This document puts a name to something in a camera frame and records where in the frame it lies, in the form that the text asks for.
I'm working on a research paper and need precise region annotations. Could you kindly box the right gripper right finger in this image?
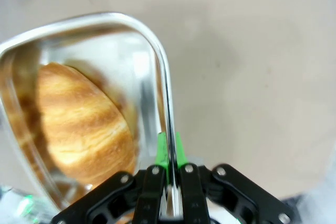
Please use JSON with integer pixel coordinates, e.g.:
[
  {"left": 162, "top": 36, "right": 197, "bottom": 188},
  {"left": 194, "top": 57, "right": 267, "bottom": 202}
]
[{"left": 174, "top": 131, "right": 295, "bottom": 224}]

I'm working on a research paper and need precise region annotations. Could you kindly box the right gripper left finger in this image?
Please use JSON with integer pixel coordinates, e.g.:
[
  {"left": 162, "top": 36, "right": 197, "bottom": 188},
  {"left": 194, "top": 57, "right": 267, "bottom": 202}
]
[{"left": 51, "top": 131, "right": 169, "bottom": 224}]

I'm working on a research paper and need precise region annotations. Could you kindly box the rectangular steel container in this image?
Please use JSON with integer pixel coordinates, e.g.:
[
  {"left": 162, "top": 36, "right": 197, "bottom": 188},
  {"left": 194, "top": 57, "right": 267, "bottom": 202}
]
[{"left": 0, "top": 11, "right": 174, "bottom": 216}]

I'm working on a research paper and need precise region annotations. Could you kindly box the golden croissant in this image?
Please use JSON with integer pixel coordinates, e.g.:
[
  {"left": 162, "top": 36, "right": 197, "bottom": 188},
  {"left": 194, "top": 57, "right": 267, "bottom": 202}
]
[{"left": 36, "top": 62, "right": 137, "bottom": 191}]

